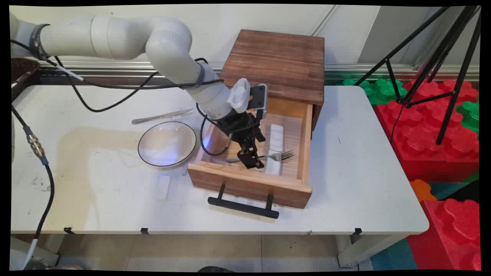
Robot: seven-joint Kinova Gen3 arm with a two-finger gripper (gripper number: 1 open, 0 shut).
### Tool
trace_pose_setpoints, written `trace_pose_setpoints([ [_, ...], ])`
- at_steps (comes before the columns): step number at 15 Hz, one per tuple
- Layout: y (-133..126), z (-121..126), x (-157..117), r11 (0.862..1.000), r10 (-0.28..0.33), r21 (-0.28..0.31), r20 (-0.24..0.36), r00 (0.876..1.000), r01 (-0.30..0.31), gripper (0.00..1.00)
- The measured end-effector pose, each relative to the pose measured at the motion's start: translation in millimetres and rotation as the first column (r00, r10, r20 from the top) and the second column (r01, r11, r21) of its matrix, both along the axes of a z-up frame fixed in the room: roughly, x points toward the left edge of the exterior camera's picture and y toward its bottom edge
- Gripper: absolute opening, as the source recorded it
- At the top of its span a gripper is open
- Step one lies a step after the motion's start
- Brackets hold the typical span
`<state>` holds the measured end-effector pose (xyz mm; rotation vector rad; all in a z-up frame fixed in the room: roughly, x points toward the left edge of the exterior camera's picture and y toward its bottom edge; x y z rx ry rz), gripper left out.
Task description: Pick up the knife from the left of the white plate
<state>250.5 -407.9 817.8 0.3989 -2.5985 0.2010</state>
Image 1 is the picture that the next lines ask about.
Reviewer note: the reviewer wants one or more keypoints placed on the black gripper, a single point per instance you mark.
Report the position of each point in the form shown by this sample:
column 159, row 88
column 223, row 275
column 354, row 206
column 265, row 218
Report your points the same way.
column 239, row 128

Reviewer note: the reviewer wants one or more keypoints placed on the silver serrated table knife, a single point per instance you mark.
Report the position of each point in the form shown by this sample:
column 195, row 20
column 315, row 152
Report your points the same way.
column 153, row 118

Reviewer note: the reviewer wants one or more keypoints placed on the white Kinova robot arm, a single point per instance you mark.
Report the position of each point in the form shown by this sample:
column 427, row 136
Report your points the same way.
column 115, row 36

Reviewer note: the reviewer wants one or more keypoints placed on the white ceramic cutlery rest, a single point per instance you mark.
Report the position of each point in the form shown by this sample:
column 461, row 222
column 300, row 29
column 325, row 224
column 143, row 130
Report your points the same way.
column 277, row 134
column 273, row 166

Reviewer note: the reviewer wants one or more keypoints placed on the silver metal fork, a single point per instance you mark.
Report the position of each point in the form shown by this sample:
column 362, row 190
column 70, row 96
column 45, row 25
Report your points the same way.
column 284, row 155

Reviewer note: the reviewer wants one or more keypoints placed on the light wooden drawer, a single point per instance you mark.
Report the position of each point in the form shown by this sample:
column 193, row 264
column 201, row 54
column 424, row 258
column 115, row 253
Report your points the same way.
column 249, row 184

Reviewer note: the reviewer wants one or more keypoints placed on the dark wooden board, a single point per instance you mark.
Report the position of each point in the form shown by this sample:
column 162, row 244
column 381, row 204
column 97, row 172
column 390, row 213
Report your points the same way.
column 276, row 61

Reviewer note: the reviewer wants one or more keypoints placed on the white bowl with black rim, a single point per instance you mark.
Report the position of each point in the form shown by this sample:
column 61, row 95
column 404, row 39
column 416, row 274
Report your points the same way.
column 153, row 153

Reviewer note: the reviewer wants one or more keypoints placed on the black table edge clip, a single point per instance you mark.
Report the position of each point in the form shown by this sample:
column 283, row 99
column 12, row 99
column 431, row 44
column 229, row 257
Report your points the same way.
column 68, row 230
column 357, row 231
column 144, row 230

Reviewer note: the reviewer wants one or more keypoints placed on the green foam block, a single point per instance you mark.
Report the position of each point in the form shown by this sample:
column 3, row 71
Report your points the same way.
column 471, row 115
column 383, row 90

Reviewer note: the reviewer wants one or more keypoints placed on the white table leg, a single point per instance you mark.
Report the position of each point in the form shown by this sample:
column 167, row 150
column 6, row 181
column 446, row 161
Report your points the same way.
column 356, row 251

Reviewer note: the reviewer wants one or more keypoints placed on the large red foam block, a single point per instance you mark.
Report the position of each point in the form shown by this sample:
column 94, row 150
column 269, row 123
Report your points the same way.
column 418, row 130

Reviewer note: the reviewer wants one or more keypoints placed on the orange foam piece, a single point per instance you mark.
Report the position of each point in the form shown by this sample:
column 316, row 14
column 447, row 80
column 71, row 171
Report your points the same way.
column 422, row 189

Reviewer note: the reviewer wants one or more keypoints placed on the teal floor mat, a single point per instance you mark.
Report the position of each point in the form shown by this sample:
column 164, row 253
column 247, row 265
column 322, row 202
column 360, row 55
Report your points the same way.
column 395, row 255

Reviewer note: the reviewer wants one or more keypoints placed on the black tripod stand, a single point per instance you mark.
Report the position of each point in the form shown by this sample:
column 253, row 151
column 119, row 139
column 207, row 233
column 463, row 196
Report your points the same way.
column 457, row 90

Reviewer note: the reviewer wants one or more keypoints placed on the brown woven basket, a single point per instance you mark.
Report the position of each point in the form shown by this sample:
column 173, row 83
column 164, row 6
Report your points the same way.
column 23, row 74

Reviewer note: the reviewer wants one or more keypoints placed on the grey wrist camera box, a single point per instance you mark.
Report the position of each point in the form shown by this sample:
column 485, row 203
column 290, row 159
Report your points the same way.
column 259, row 96

